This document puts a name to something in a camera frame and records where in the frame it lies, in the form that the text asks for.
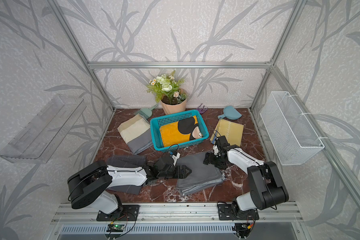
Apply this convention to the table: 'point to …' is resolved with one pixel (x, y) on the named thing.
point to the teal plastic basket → (157, 122)
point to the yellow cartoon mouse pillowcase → (185, 129)
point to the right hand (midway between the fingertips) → (209, 163)
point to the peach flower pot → (173, 109)
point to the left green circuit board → (115, 228)
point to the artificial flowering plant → (166, 88)
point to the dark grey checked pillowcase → (130, 161)
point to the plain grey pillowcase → (202, 176)
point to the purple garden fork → (201, 110)
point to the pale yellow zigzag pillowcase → (232, 131)
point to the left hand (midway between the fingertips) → (187, 174)
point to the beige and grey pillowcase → (137, 133)
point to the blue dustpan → (230, 113)
